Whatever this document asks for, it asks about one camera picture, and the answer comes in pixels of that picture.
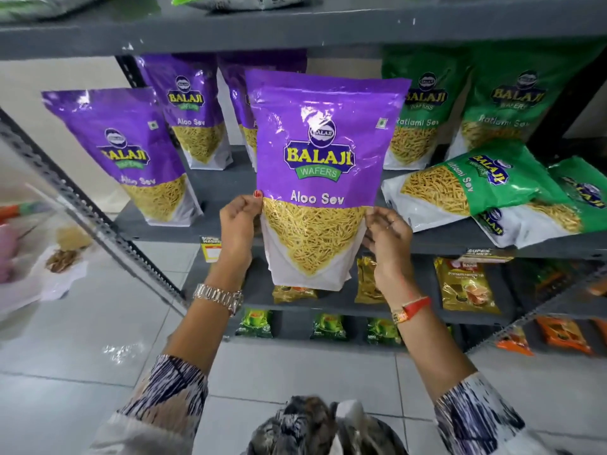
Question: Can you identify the yellow shelf price tag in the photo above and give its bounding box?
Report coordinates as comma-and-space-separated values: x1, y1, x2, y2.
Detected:
199, 235, 223, 264

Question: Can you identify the white shelf price tag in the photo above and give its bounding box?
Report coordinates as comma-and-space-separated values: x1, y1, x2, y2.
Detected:
457, 248, 516, 265

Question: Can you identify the green snack packet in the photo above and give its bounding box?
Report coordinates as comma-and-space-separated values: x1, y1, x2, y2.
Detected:
445, 40, 607, 162
380, 139, 554, 233
473, 155, 607, 250
381, 44, 471, 171

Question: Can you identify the golden tea packet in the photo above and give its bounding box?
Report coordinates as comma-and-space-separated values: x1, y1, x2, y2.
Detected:
433, 258, 501, 316

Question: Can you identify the patterned black and white garment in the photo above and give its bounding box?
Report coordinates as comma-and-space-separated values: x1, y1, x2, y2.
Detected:
89, 354, 562, 455

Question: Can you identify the small green tea packet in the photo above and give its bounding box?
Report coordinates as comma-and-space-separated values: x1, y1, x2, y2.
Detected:
365, 318, 403, 347
235, 308, 274, 340
310, 313, 348, 342

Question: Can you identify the grey metal shelf rack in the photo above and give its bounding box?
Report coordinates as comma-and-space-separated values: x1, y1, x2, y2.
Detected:
0, 0, 607, 356

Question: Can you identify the orange snack packet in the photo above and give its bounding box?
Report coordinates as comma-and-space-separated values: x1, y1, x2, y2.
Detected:
535, 316, 594, 356
495, 326, 535, 357

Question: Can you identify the silver metal wristwatch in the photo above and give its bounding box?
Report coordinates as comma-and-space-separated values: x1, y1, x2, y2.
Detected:
193, 282, 244, 317

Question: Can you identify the green and white packet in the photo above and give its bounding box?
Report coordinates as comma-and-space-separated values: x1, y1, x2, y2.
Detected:
171, 0, 315, 13
0, 0, 107, 22

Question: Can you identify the red thread wristband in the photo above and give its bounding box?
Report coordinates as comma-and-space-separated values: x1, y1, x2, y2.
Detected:
391, 296, 432, 325

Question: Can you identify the person's right hand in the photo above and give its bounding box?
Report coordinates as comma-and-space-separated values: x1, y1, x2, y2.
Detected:
363, 206, 421, 308

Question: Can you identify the person's left forearm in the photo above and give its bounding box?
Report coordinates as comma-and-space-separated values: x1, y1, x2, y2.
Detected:
161, 298, 240, 375

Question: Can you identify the large purple snack packet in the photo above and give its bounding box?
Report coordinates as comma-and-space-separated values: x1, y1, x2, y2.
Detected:
245, 68, 412, 292

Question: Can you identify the person's left hand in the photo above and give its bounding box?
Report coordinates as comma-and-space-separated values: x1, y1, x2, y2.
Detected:
204, 190, 264, 290

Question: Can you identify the clear bag of brown snacks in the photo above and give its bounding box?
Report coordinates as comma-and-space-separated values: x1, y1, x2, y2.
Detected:
44, 226, 92, 276

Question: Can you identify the person's right forearm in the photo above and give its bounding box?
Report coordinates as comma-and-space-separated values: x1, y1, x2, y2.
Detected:
396, 305, 477, 398

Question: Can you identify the small golden packet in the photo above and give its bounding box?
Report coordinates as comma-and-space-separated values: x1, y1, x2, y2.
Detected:
355, 256, 386, 305
272, 284, 319, 304

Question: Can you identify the dark green packet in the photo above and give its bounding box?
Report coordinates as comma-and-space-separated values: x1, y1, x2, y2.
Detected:
521, 260, 572, 292

